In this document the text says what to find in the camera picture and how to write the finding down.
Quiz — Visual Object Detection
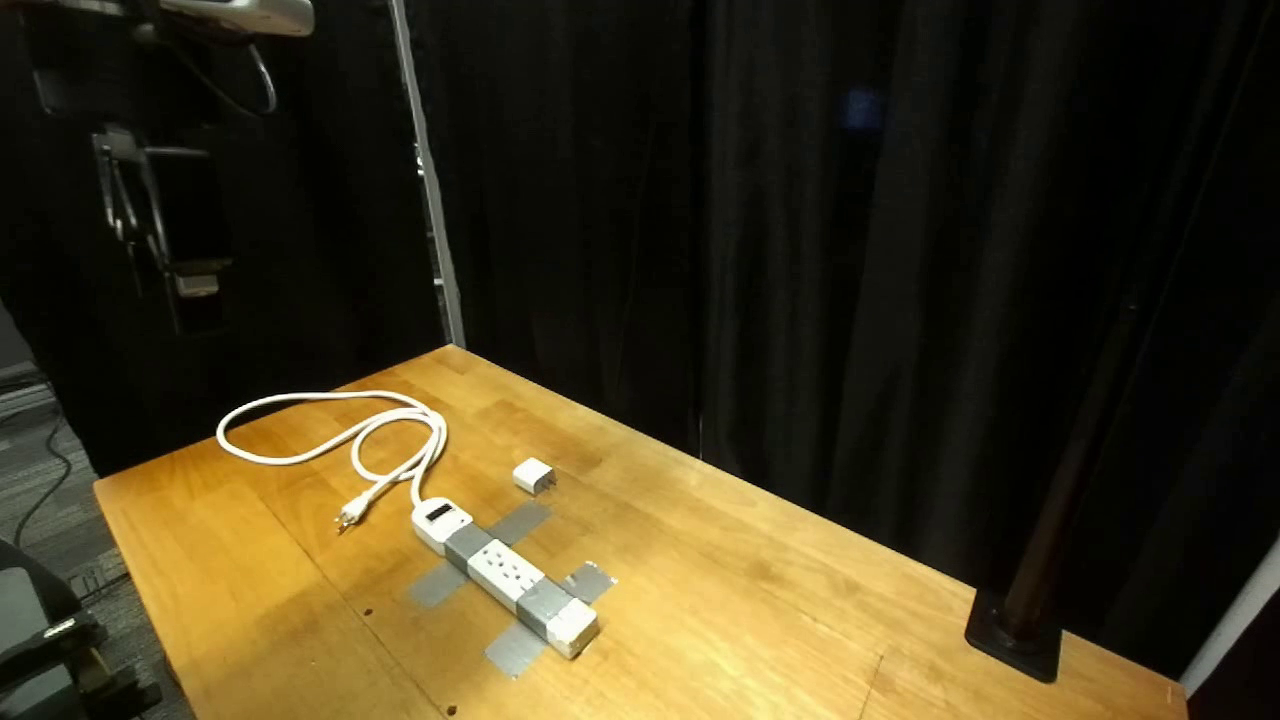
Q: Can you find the black curtain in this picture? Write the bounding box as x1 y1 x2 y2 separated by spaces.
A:
0 0 1280 669

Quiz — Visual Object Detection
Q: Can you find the grey duct tape strip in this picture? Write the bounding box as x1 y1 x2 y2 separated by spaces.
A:
484 565 615 675
410 501 542 609

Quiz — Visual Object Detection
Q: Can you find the white power strip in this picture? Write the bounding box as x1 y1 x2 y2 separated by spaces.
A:
410 497 600 660

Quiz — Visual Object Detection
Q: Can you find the white power cord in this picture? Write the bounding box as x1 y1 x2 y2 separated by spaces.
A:
212 390 452 538

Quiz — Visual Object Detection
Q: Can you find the black clamp post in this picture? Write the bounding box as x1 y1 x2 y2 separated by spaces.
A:
963 249 1162 685

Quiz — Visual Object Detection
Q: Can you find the grey duct tape strip far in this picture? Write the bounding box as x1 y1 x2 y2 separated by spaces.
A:
410 501 542 609

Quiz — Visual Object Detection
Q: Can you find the silver tripod pole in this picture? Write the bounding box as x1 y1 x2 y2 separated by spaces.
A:
387 0 468 349

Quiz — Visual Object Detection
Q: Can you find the grey duct tape strip near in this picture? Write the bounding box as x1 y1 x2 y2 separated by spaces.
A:
484 565 615 675

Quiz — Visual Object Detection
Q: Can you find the white charger head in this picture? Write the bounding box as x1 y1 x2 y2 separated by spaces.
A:
513 456 555 491

